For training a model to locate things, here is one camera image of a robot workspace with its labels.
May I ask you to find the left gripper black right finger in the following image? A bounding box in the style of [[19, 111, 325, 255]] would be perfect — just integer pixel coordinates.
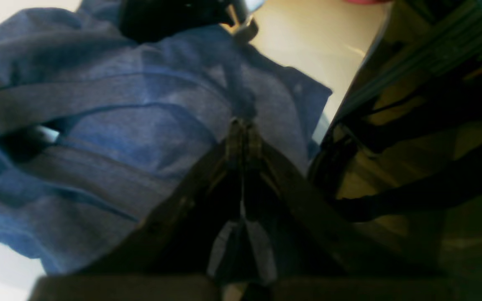
[[243, 122, 455, 301]]

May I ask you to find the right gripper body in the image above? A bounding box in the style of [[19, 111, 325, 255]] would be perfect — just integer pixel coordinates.
[[118, 0, 241, 42]]

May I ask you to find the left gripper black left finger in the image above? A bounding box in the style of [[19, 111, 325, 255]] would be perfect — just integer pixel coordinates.
[[30, 119, 244, 301]]

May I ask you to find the blue grey T-shirt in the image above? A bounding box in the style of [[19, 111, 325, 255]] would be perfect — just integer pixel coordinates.
[[0, 0, 332, 274]]

